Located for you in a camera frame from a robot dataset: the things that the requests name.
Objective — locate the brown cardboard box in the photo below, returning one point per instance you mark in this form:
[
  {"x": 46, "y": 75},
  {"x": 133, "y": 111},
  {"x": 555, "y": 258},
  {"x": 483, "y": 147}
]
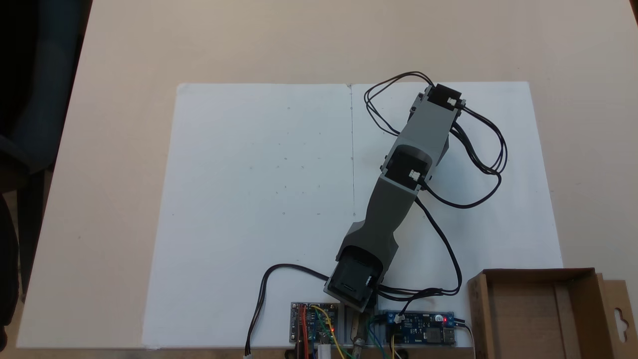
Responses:
[{"x": 523, "y": 319}]

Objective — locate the dark blue chair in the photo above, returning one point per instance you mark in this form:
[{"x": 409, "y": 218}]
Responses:
[{"x": 45, "y": 99}]

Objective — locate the blue circuit board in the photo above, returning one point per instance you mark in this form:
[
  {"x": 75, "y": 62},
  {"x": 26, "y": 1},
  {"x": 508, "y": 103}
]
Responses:
[{"x": 423, "y": 332}]

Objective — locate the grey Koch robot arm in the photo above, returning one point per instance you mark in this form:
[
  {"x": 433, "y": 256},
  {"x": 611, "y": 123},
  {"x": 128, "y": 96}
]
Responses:
[{"x": 394, "y": 214}]

